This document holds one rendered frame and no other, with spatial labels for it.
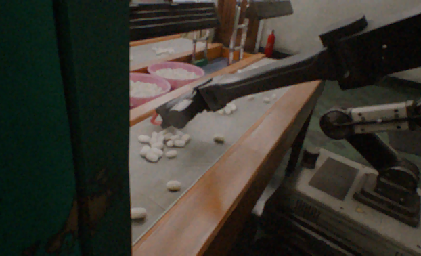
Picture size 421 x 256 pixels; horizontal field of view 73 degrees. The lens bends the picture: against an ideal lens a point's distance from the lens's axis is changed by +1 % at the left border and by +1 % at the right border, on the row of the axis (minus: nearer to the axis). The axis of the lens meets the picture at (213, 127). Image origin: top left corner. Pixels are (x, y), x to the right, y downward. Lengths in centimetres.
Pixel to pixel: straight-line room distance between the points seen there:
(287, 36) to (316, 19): 54
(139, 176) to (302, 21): 501
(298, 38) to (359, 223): 461
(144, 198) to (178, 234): 14
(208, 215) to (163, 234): 10
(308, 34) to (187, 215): 509
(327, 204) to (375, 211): 18
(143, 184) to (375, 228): 84
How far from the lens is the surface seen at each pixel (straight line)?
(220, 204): 62
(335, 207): 121
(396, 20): 48
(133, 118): 92
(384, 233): 121
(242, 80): 64
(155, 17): 71
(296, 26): 554
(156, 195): 66
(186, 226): 57
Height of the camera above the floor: 118
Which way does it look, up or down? 28 degrees down
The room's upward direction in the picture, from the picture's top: 8 degrees clockwise
